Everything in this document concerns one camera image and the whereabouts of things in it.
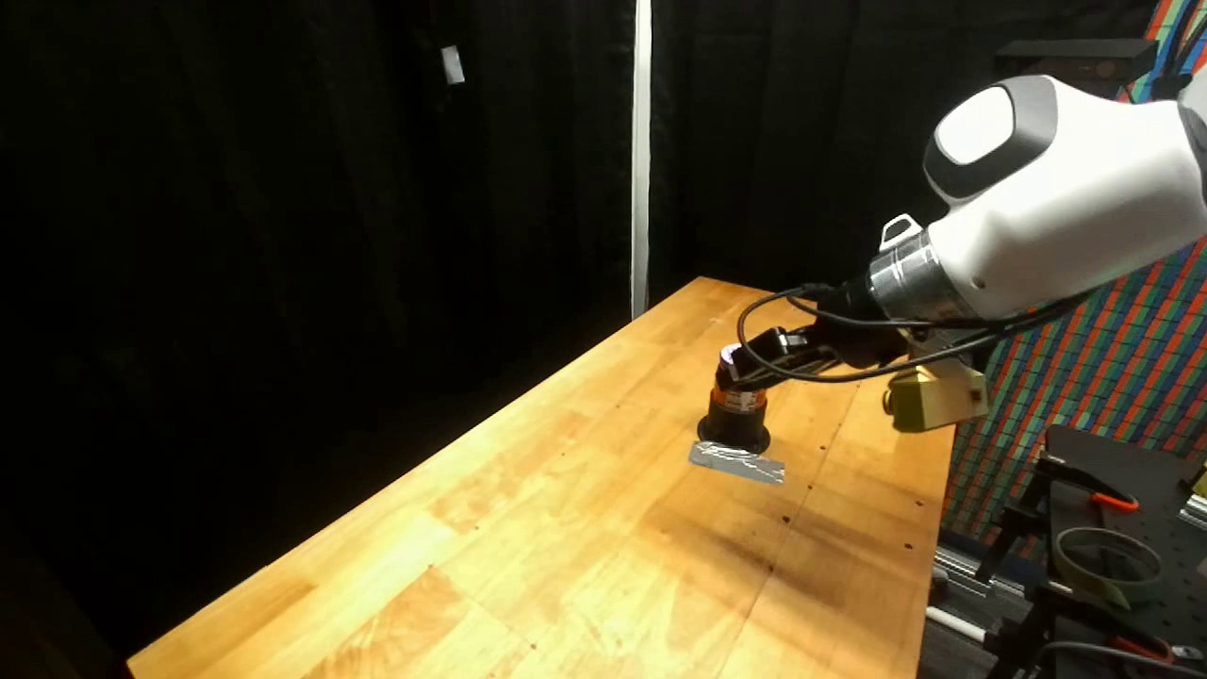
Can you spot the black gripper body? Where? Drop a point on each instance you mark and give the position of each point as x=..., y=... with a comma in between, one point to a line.
x=853, y=336

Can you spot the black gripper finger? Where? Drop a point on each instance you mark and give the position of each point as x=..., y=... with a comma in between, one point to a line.
x=782, y=344
x=737, y=362

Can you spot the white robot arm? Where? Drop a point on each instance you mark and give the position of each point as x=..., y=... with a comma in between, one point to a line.
x=1069, y=201

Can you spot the white vertical pole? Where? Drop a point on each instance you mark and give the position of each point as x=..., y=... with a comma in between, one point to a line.
x=642, y=151

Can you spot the striped colourful cloth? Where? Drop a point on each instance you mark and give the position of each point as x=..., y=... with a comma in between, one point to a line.
x=1097, y=401

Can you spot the black equipment stand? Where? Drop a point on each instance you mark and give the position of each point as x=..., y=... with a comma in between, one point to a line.
x=1119, y=475

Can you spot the tape roll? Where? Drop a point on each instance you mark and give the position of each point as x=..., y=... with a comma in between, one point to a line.
x=1107, y=563

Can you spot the white tag on curtain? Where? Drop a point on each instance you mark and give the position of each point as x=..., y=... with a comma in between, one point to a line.
x=455, y=64

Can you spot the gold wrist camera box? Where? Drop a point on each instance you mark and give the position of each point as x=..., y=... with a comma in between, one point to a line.
x=932, y=397

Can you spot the grey duct tape strip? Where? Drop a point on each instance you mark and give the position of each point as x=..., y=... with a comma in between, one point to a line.
x=742, y=466

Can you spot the aluminium rail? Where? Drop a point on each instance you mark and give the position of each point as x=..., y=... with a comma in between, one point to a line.
x=975, y=606

